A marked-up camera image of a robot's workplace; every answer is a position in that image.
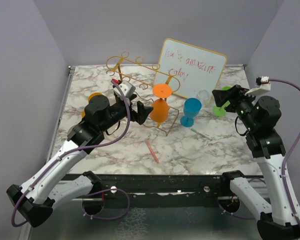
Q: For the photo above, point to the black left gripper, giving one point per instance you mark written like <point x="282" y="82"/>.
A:
<point x="143" y="112"/>

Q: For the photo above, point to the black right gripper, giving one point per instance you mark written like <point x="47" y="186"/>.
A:
<point x="222" y="96"/>

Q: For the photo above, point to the orange plastic wine glass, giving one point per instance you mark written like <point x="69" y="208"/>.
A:
<point x="160" y="110"/>

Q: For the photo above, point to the clear wine glass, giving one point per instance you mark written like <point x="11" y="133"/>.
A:
<point x="204" y="97"/>

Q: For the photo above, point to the blue plastic wine glass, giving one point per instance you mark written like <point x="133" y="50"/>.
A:
<point x="191" y="109"/>

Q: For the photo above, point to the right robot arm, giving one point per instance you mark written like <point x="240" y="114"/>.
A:
<point x="278" y="218"/>

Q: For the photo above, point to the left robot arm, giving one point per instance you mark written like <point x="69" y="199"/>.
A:
<point x="38" y="197"/>

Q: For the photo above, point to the green plastic wine glass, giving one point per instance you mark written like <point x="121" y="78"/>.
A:
<point x="220" y="111"/>

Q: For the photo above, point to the red marker pen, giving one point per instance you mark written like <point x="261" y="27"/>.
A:
<point x="152" y="151"/>

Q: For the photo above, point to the white green marker pen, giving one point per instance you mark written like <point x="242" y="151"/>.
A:
<point x="200" y="134"/>

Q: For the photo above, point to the yellow framed whiteboard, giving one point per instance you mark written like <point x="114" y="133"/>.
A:
<point x="194" y="68"/>

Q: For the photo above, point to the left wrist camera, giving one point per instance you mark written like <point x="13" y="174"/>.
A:
<point x="126" y="87"/>

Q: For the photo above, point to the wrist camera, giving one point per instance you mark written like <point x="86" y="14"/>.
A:
<point x="126" y="87"/>
<point x="263" y="86"/>

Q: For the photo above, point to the gold wire wine glass rack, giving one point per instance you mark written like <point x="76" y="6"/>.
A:
<point x="144" y="85"/>

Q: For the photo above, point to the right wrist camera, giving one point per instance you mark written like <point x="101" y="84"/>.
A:
<point x="263" y="86"/>

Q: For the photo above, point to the black metal base frame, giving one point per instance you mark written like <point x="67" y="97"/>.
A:
<point x="164" y="191"/>

